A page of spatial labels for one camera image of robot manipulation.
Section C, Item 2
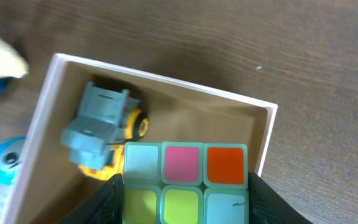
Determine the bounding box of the colourful puzzle cube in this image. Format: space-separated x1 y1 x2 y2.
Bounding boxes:
122 141 249 224

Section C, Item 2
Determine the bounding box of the blue ball toy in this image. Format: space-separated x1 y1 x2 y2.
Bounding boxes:
0 136 25 185

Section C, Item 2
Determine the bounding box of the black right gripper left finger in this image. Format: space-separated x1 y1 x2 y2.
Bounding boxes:
60 174 124 224

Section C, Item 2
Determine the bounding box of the pink cardboard box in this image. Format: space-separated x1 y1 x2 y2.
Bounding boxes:
2 54 278 223

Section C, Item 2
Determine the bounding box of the yellow grey toy truck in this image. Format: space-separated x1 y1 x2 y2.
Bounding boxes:
60 82 149 180

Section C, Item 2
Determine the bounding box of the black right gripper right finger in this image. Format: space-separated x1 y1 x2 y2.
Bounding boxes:
248 172 311 224

